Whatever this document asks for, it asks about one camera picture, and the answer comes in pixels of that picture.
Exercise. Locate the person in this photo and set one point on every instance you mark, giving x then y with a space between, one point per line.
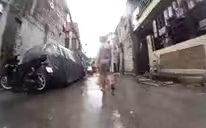
106 63

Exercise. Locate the white car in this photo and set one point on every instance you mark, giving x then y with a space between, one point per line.
89 69

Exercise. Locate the row of narrow buildings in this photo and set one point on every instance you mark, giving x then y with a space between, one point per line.
124 46

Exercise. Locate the car under dark cover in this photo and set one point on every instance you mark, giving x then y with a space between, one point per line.
57 65

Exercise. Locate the wet grey asphalt road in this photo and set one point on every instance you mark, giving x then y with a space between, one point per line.
141 103

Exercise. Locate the building with barred windows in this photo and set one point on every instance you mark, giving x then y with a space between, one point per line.
177 36

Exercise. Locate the grey brick building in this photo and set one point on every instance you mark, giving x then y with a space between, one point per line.
27 30

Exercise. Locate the motorcycle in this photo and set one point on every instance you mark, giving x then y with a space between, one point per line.
11 75

